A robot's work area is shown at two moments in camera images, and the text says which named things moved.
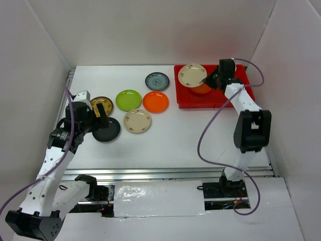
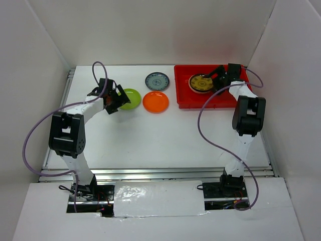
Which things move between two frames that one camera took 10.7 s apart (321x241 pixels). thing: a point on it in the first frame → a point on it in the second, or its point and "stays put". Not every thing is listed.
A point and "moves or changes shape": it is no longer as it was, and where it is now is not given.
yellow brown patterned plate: x=107 y=104 moves or changes shape
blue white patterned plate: x=157 y=81 stays put
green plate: x=128 y=100 stays put
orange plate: x=155 y=102 stays put
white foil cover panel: x=160 y=198 stays put
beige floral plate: x=137 y=120 → x=193 y=89
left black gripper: x=104 y=121 → x=121 y=100
